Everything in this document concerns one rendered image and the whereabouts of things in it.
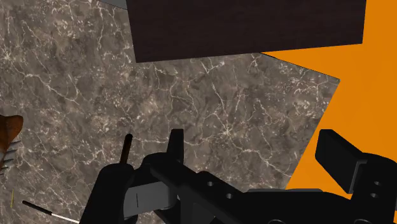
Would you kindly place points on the thin yellow stick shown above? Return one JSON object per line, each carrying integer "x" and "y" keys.
{"x": 12, "y": 198}

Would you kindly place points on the black and white pen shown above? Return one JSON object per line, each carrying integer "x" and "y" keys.
{"x": 37, "y": 208}

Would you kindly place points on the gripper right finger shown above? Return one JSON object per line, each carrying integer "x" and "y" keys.
{"x": 372, "y": 186}

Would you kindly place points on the brown comb-like tool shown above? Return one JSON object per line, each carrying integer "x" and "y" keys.
{"x": 8, "y": 128}

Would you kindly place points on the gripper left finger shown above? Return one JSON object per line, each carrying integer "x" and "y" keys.
{"x": 198, "y": 189}

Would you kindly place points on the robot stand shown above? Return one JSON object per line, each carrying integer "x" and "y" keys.
{"x": 245, "y": 28}

